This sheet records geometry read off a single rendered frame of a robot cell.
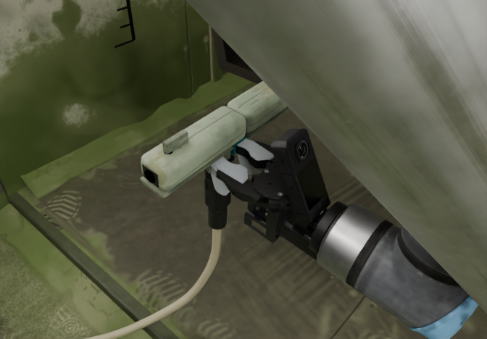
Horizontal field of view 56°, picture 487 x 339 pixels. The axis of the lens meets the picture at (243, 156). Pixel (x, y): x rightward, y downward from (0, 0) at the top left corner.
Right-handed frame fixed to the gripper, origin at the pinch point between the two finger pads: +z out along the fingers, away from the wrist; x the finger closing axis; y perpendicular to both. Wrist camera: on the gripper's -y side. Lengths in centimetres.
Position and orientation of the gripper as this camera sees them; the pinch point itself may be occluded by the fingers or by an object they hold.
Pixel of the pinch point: (215, 143)
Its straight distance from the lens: 64.3
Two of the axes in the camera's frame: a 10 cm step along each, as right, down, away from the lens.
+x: 6.4, -5.1, 5.7
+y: -0.5, 7.1, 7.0
